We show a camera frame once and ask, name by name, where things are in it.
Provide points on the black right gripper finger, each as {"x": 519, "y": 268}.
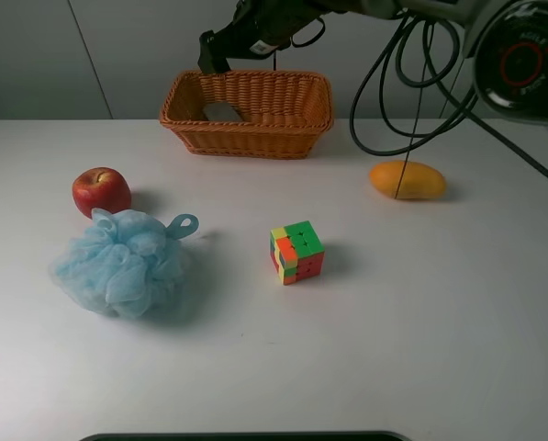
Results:
{"x": 213, "y": 54}

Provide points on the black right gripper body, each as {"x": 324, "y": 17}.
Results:
{"x": 259, "y": 28}

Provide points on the grey felt eraser block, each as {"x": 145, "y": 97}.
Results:
{"x": 222, "y": 112}

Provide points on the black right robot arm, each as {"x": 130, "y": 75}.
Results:
{"x": 507, "y": 40}

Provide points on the orange wicker basket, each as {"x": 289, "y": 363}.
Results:
{"x": 284, "y": 112}

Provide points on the multicoloured puzzle cube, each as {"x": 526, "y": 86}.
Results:
{"x": 296, "y": 251}

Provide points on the red apple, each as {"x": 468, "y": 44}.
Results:
{"x": 101, "y": 188}

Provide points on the light blue bath pouf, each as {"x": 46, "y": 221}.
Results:
{"x": 125, "y": 263}

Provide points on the yellow mango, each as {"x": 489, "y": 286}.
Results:
{"x": 411, "y": 180}

